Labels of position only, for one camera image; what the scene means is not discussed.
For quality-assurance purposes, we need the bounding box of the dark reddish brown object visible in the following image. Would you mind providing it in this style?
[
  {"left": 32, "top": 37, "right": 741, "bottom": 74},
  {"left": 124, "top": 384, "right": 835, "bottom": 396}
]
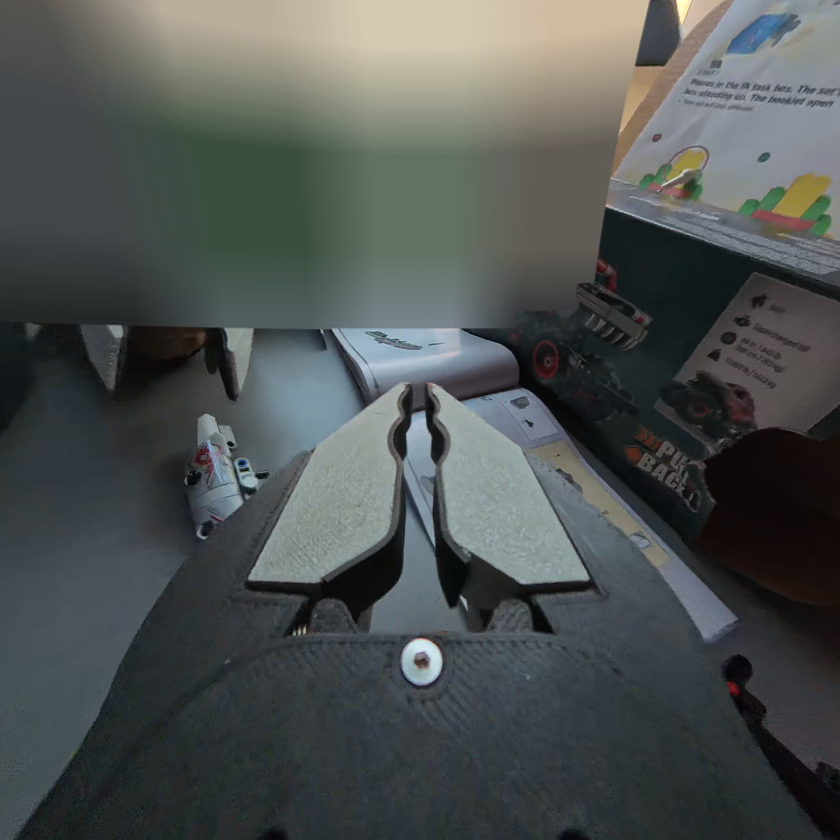
[{"left": 697, "top": 427, "right": 840, "bottom": 608}]

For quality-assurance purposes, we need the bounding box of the grey lego assembly red sticker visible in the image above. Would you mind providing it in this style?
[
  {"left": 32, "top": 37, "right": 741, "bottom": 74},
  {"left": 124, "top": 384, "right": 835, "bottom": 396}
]
[{"left": 184, "top": 413, "right": 270, "bottom": 540}]

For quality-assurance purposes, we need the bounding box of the dark lego set box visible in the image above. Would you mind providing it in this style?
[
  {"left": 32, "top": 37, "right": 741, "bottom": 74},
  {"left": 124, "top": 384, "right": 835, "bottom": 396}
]
[{"left": 505, "top": 180, "right": 840, "bottom": 549}]

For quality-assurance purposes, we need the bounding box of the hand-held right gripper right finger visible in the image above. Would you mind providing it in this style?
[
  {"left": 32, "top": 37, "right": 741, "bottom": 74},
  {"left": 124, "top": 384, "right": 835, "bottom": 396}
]
[{"left": 425, "top": 382, "right": 593, "bottom": 624}]

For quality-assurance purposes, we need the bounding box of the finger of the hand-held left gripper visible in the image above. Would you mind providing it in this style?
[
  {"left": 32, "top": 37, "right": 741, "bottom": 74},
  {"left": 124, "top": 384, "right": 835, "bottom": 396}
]
[
  {"left": 80, "top": 326, "right": 129, "bottom": 400},
  {"left": 205, "top": 328, "right": 254, "bottom": 402}
]

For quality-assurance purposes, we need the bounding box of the open lego instruction booklet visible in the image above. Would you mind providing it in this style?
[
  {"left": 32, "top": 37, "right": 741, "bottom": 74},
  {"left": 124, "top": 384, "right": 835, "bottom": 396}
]
[{"left": 322, "top": 328, "right": 739, "bottom": 644}]

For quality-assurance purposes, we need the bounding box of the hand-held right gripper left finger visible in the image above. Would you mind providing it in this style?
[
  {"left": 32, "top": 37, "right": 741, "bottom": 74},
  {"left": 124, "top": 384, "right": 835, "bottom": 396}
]
[{"left": 248, "top": 382, "right": 412, "bottom": 624}]

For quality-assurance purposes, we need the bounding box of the printed task sheet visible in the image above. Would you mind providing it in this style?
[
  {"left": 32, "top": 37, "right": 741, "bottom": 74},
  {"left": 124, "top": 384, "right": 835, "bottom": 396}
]
[{"left": 610, "top": 0, "right": 840, "bottom": 240}]

